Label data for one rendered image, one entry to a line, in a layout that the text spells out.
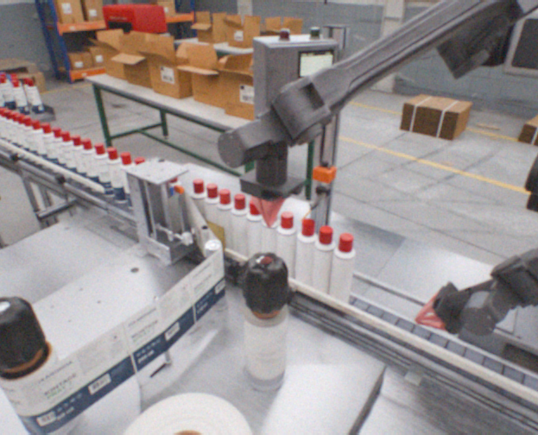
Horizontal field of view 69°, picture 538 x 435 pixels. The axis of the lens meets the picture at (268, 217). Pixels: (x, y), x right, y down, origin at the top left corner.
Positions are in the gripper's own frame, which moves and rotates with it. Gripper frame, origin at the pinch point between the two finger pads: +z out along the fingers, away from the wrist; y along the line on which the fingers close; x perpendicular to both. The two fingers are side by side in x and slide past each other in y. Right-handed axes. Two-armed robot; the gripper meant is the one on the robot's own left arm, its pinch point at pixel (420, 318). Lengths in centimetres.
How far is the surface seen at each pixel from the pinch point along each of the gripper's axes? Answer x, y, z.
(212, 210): -52, 2, 33
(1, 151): -147, 5, 130
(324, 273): -20.1, 2.6, 12.3
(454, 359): 8.8, 4.2, -3.8
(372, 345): 0.2, 5.0, 12.3
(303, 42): -63, -5, -17
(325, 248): -25.1, 2.5, 7.1
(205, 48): -177, -155, 122
